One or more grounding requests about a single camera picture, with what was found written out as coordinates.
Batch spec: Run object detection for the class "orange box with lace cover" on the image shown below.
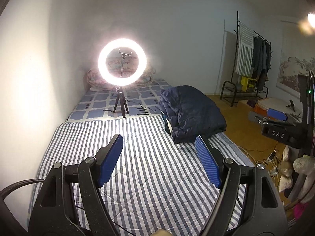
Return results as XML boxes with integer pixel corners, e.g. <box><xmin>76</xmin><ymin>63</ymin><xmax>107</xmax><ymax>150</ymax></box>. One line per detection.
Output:
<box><xmin>253</xmin><ymin>97</ymin><xmax>300</xmax><ymax>116</ymax></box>

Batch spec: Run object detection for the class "white plush toy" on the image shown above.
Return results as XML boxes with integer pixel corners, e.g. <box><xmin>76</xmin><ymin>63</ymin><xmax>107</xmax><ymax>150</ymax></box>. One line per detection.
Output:
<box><xmin>279</xmin><ymin>146</ymin><xmax>314</xmax><ymax>204</ymax></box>

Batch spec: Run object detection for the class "navy quilted puffer jacket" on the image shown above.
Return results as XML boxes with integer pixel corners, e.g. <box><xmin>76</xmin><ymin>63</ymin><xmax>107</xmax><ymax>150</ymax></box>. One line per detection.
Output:
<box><xmin>158</xmin><ymin>85</ymin><xmax>227</xmax><ymax>144</ymax></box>

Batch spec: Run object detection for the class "black mini tripod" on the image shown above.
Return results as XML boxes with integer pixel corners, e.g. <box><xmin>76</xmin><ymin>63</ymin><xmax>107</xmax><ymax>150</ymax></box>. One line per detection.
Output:
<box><xmin>113</xmin><ymin>87</ymin><xmax>129</xmax><ymax>118</ymax></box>

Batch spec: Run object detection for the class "black clothes rack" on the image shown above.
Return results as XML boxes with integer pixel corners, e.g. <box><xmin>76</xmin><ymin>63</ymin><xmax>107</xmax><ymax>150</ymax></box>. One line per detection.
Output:
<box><xmin>220</xmin><ymin>13</ymin><xmax>272</xmax><ymax>107</ymax></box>

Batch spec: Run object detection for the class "dark hanging garment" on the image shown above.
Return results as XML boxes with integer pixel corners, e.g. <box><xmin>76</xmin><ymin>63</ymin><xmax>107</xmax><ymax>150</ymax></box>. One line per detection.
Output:
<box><xmin>251</xmin><ymin>36</ymin><xmax>271</xmax><ymax>91</ymax></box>

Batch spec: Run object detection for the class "blue white striped bed cover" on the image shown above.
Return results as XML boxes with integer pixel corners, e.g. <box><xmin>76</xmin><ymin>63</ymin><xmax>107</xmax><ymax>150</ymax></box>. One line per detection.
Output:
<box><xmin>30</xmin><ymin>114</ymin><xmax>255</xmax><ymax>236</ymax></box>

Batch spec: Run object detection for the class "landscape wall painting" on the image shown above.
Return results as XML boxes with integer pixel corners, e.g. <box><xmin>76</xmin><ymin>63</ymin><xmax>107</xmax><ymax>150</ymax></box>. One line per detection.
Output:
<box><xmin>276</xmin><ymin>21</ymin><xmax>314</xmax><ymax>98</ymax></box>

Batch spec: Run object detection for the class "white power strip with cables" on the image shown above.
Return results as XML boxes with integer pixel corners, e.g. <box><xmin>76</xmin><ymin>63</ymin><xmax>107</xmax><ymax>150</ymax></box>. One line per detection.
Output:
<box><xmin>237</xmin><ymin>145</ymin><xmax>284</xmax><ymax>185</ymax></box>

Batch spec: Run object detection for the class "rolled floral quilt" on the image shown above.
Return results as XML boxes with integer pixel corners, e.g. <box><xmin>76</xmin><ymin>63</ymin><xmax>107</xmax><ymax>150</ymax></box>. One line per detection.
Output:
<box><xmin>86</xmin><ymin>65</ymin><xmax>156</xmax><ymax>91</ymax></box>

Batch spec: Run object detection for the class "striped towel on rack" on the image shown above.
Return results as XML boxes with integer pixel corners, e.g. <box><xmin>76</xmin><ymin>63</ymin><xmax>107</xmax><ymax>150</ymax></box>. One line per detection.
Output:
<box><xmin>234</xmin><ymin>22</ymin><xmax>254</xmax><ymax>77</ymax></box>

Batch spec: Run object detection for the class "glowing ring light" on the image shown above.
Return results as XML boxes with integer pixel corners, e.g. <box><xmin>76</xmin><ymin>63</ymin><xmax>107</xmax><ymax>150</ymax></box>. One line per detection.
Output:
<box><xmin>98</xmin><ymin>38</ymin><xmax>147</xmax><ymax>87</ymax></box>

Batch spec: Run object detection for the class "black cable at left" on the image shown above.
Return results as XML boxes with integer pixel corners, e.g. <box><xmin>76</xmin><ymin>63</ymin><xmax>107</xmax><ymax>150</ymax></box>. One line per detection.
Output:
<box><xmin>0</xmin><ymin>177</ymin><xmax>46</xmax><ymax>198</ymax></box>

